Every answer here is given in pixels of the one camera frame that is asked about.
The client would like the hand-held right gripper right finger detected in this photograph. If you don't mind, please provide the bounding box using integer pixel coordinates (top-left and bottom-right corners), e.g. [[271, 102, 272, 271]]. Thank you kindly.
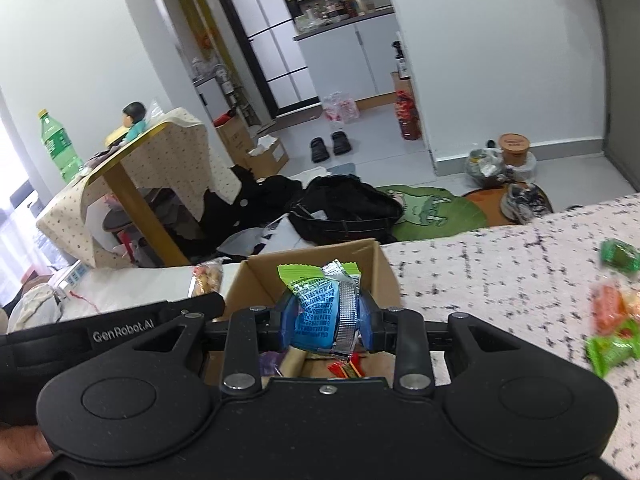
[[360, 293, 542, 392]]

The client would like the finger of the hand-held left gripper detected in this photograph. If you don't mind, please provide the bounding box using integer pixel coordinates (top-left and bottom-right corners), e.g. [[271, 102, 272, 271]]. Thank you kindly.
[[170, 292, 226, 322]]

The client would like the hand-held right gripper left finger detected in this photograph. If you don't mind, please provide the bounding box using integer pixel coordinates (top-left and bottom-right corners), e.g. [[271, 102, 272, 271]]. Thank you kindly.
[[114, 292, 297, 394]]

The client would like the tan cracker snack packet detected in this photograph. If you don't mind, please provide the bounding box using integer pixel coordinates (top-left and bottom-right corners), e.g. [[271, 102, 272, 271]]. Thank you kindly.
[[187, 259, 225, 301]]

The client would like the blue and green snack packet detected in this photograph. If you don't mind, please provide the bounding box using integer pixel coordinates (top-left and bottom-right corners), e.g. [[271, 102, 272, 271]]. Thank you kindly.
[[277, 258, 363, 362]]

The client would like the brown cardboard box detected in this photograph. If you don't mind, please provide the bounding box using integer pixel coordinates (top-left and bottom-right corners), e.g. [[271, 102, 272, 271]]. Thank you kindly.
[[199, 238, 404, 387]]

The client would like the person's left hand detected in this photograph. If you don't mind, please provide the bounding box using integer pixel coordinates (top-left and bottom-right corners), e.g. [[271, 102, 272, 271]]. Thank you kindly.
[[0, 424, 54, 479]]

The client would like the beige cloth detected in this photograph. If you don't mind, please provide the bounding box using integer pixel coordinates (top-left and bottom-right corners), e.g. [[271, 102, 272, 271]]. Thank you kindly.
[[7, 282, 64, 334]]

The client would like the white power strip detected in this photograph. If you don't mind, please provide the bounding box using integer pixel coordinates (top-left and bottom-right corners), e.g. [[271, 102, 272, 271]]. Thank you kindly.
[[52, 262, 91, 294]]

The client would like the red stool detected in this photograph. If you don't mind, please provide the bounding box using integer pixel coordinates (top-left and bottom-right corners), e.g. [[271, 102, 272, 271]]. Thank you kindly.
[[102, 207, 146, 264]]

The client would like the black clothes pile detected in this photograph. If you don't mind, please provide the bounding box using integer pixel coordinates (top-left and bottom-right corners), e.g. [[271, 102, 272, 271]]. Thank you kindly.
[[201, 164, 307, 262]]

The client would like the black backpack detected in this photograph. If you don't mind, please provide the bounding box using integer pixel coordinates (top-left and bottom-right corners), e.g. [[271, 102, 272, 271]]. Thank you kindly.
[[289, 174, 404, 247]]

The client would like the green cartoon rug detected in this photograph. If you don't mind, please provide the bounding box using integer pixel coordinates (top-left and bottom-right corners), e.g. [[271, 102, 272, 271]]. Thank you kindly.
[[374, 184, 489, 242]]

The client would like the wooden table with dotted cloth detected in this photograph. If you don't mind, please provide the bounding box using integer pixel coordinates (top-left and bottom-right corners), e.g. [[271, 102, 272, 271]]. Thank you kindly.
[[37, 107, 244, 269]]

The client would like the open cardboard box with paper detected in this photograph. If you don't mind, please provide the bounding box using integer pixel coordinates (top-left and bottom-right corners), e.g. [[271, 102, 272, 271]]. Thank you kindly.
[[244, 134, 290, 179]]

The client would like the orange floor mat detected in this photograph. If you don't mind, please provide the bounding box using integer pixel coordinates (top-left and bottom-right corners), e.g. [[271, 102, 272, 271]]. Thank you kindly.
[[462, 182, 555, 227]]

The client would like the clear plastic rubbish bag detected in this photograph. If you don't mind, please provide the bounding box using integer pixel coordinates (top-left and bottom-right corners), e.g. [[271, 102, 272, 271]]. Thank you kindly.
[[467, 147, 506, 184]]

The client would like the black-haired doll figure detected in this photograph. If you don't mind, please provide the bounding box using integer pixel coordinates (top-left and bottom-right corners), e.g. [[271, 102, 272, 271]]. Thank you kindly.
[[104, 101, 149, 144]]

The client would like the green plastic soda bottle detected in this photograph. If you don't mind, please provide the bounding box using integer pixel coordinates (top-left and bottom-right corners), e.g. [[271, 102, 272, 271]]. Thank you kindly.
[[38, 108, 84, 184]]

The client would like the red liquid bottle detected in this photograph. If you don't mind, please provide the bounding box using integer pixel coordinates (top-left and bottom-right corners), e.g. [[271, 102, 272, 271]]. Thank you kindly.
[[394, 88, 422, 141]]

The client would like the pink and clear plastic bag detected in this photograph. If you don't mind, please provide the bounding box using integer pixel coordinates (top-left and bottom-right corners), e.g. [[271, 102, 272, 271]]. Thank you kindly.
[[321, 90, 360, 125]]

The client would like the brown instant noodle cup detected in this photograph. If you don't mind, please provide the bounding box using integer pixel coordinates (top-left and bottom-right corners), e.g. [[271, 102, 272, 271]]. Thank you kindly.
[[498, 133, 531, 166]]

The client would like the orange snack packet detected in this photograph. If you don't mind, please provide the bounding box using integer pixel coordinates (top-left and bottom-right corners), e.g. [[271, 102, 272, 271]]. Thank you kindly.
[[589, 281, 640, 337]]

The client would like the light green snack packet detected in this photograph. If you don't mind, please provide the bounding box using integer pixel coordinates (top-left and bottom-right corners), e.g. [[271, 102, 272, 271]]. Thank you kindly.
[[584, 334, 640, 377]]

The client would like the dark green snack packet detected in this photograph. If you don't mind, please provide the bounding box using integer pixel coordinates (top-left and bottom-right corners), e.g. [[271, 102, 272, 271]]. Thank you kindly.
[[599, 239, 640, 274]]

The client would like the dark spray bottle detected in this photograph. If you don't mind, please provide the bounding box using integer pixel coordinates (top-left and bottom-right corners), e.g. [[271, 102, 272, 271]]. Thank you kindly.
[[391, 40, 411, 80]]

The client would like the white kitchen cabinet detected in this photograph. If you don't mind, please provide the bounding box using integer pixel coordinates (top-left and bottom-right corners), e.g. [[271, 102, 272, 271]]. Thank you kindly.
[[293, 6, 404, 107]]

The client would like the black-framed sliding door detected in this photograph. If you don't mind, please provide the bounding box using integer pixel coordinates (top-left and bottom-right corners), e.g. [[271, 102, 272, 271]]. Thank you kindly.
[[207, 0, 322, 117]]

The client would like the red cable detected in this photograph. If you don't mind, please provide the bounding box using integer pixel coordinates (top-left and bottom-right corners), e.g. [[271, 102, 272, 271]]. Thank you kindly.
[[69, 291, 102, 312]]

